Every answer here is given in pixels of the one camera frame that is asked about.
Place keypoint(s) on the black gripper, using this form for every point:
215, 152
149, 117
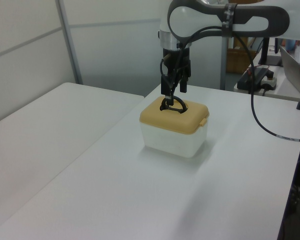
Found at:
183, 62

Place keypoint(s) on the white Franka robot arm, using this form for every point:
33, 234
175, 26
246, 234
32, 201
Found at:
255, 25

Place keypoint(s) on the white plastic case base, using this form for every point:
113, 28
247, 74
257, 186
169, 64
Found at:
172, 142

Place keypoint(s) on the brown cardboard box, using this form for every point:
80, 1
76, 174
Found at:
237, 61

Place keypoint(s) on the black power box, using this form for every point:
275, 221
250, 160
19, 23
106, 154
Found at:
250, 80

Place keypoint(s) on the grey emergency stop button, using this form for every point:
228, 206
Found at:
270, 82

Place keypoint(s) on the black monitor stand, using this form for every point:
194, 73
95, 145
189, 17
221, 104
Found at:
266, 53

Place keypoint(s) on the silver laptop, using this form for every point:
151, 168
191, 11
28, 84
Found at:
292, 70

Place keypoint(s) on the grey partition post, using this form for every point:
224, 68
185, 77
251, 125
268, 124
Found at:
70, 42

